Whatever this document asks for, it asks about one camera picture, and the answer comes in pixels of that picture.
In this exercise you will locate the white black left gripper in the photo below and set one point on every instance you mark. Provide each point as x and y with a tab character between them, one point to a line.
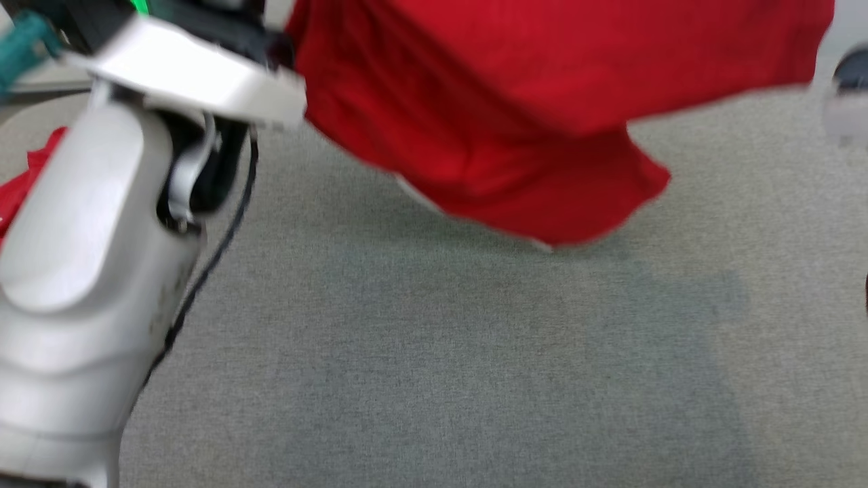
203	78

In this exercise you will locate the red white basketball jersey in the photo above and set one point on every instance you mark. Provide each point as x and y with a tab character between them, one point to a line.
508	102

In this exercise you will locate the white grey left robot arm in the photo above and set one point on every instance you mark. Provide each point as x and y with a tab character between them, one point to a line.
81	271

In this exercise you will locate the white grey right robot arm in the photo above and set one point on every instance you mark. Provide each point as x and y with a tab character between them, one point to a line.
847	102

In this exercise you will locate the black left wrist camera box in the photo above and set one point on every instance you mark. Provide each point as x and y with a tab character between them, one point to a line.
88	24

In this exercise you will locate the teal left camera connector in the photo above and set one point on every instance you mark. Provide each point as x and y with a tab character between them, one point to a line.
24	44

